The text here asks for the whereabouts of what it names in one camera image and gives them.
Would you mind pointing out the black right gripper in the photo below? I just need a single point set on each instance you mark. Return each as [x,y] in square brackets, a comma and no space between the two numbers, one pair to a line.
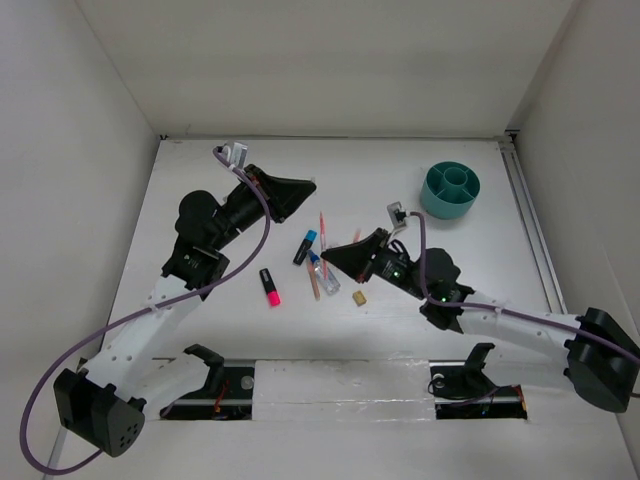
[356,258]

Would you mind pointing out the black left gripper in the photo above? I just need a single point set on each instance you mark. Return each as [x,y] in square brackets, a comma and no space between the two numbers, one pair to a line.
[284,195]

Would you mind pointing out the red pink pen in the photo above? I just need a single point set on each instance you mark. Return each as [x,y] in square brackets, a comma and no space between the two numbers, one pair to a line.
[323,243]

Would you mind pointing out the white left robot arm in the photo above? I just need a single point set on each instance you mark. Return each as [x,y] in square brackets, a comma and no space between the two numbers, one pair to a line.
[108,399]

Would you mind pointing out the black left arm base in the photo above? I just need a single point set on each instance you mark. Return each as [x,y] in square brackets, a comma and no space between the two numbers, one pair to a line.
[226,394]

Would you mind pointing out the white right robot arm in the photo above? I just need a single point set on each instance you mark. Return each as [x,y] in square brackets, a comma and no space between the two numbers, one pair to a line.
[591,353]

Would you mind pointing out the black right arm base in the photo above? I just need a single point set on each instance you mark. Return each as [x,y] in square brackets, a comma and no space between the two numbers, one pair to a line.
[462,391]

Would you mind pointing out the clear bottle blue cap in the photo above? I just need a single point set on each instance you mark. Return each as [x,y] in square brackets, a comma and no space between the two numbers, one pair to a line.
[332,285]

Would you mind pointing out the small brass sharpener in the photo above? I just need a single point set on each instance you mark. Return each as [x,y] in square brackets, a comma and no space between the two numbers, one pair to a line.
[359,298]

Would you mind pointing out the orange wooden pencil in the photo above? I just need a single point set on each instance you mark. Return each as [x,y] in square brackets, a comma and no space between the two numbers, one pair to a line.
[313,280]

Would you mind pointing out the blue highlighter black body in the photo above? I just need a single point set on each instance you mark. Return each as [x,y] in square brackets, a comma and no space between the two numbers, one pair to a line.
[304,247]

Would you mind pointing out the pink highlighter black body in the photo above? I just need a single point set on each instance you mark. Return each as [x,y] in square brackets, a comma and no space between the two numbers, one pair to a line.
[269,287]

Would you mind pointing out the teal round desk organizer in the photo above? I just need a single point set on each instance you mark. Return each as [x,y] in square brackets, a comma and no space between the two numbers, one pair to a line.
[449,190]

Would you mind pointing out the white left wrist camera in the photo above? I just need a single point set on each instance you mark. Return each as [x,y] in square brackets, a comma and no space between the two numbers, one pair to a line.
[234,153]

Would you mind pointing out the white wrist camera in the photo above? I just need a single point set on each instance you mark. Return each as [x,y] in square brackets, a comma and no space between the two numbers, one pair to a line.
[234,153]
[398,215]

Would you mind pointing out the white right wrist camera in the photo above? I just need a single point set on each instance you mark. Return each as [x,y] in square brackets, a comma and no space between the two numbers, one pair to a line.
[398,215]

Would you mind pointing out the aluminium side rail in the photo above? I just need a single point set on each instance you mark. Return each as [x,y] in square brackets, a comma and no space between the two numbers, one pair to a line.
[531,223]

